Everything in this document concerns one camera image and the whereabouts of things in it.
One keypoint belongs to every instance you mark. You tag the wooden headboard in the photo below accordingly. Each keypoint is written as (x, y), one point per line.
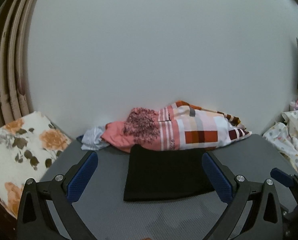
(14, 16)

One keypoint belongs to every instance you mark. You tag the pink checked pillow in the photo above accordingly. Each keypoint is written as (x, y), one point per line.
(179, 126)

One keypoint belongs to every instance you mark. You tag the light blue striped cloth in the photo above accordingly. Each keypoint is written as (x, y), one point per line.
(92, 139)

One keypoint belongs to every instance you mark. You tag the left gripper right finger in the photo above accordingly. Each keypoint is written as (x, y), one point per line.
(264, 220)

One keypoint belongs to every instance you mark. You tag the black pants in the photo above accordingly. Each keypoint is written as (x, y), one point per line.
(165, 175)

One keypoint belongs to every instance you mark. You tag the grey mesh mattress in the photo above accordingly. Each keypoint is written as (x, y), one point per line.
(102, 209)

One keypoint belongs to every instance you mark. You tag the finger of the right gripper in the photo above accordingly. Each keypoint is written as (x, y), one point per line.
(282, 177)

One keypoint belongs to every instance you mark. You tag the floral white pillow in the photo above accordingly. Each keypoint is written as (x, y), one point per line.
(28, 148)

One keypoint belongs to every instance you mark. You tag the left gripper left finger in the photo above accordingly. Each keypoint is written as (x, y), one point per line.
(34, 219)

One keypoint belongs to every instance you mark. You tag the white patterned bedsheet pile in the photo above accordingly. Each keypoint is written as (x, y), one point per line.
(284, 135)

